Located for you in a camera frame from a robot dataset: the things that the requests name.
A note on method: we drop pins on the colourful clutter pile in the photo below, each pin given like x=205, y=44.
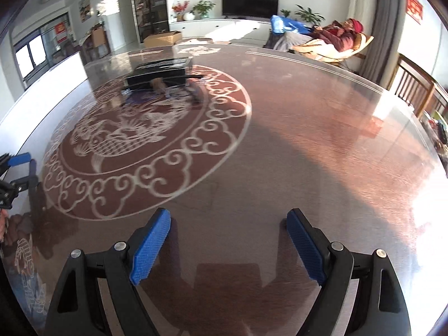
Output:
x=439, y=136

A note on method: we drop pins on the red wall hanging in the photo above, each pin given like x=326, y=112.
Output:
x=414, y=7

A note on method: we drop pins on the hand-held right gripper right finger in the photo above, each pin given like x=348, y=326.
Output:
x=308, y=248

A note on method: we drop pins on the white round vase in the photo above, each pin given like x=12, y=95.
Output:
x=189, y=16

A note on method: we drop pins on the grey curtain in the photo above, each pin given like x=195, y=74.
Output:
x=383, y=24

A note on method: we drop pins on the black box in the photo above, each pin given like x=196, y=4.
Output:
x=161, y=66

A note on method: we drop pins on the white patterned appliance cover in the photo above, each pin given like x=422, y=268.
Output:
x=364, y=0

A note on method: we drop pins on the white television cabinet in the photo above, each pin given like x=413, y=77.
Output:
x=224, y=29

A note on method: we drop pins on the red window poster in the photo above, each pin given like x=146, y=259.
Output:
x=62, y=33

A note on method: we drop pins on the small potted plant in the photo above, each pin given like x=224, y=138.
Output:
x=285, y=13

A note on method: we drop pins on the flat cardboard box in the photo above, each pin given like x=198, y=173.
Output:
x=162, y=38

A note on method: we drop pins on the person's left hand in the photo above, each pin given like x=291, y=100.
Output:
x=2, y=225

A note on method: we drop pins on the blue tote bag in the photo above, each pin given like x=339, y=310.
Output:
x=290, y=24

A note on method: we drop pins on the red flower arrangement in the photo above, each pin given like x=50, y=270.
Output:
x=180, y=9

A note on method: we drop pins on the wooden chair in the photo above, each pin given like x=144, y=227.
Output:
x=420, y=84

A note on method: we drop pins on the dark glass display cabinet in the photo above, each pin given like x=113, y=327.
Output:
x=150, y=3

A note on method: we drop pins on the large leafy potted plant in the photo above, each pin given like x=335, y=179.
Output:
x=308, y=14

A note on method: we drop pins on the framed wall picture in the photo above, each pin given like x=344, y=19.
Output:
x=85, y=8

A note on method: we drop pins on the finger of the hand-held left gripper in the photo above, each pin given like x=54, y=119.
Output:
x=33, y=173
x=19, y=159

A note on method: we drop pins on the bushy green potted plant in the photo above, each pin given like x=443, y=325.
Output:
x=203, y=8

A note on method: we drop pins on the black television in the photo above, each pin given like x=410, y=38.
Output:
x=250, y=3

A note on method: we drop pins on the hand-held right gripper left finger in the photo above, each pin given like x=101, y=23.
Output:
x=150, y=248

